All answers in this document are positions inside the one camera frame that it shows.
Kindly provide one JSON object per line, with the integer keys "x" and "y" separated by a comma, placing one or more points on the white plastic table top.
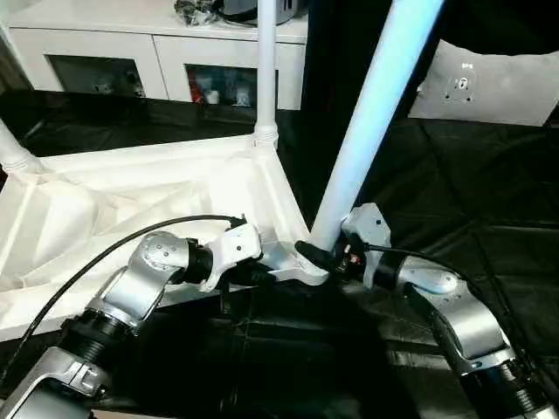
{"x": 131, "y": 174}

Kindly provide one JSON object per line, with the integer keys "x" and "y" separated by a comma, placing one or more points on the white plastic table leg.
{"x": 13, "y": 153}
{"x": 371, "y": 109}
{"x": 266, "y": 65}

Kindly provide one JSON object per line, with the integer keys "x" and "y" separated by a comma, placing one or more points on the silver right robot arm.
{"x": 458, "y": 314}

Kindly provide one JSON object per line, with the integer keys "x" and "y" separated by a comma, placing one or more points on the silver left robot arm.
{"x": 144, "y": 262}

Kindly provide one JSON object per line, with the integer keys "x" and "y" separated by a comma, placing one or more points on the black work mat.
{"x": 284, "y": 349}

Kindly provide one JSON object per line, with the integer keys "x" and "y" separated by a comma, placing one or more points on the small white jar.
{"x": 242, "y": 98}
{"x": 212, "y": 97}

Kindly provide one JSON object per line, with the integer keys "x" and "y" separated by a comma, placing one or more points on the red bottle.
{"x": 196, "y": 87}

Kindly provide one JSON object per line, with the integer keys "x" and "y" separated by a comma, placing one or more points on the black sofa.
{"x": 332, "y": 65}

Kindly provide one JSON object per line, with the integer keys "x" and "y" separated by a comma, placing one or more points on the grey printed cushion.
{"x": 489, "y": 87}

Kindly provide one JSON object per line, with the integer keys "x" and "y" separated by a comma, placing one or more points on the white cabinet with glass doors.
{"x": 131, "y": 43}

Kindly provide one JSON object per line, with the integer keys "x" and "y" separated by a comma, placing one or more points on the metal parts clutter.
{"x": 192, "y": 11}

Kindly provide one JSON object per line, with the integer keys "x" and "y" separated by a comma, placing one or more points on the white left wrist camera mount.
{"x": 236, "y": 246}

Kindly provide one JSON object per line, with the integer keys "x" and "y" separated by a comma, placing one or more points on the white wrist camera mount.
{"x": 369, "y": 227}
{"x": 236, "y": 246}

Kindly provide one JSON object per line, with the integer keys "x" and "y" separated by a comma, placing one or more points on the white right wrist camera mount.
{"x": 369, "y": 227}

